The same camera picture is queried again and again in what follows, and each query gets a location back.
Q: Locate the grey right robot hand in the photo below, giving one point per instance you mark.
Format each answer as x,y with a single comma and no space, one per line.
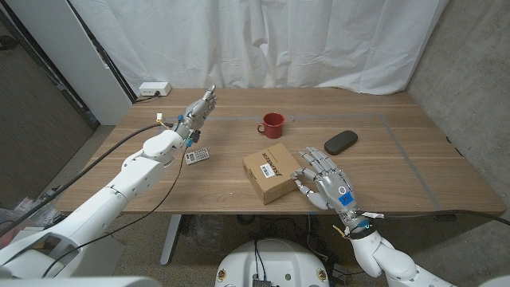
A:
336,187

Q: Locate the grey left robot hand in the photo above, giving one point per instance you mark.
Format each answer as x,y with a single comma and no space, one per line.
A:
197,113

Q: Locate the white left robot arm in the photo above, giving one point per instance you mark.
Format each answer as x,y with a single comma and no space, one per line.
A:
135,175

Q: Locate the small grey calculator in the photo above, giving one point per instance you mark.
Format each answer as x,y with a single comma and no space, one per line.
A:
197,156

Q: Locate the brown cardboard packing box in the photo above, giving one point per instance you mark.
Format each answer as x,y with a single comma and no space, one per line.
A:
279,159

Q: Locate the dark oval glasses case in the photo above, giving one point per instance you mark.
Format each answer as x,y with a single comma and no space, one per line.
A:
340,142

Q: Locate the white power strip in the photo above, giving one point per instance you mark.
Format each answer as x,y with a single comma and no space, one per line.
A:
153,88

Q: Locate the red enamel mug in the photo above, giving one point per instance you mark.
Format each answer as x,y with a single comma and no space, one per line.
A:
274,127

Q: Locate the grey power brick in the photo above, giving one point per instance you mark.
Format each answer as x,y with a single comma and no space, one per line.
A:
340,272

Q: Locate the white fabric curtain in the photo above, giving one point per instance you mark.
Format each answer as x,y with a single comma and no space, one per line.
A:
259,44

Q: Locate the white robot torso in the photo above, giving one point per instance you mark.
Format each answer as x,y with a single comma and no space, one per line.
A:
273,263

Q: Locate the grey table leg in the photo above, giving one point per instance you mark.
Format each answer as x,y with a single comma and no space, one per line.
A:
170,239

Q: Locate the white cabinet panel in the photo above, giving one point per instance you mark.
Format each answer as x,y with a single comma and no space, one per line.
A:
71,60

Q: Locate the white floor plate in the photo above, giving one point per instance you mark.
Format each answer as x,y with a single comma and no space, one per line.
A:
105,255

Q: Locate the floor clutter pile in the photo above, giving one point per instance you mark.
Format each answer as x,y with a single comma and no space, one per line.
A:
32,205

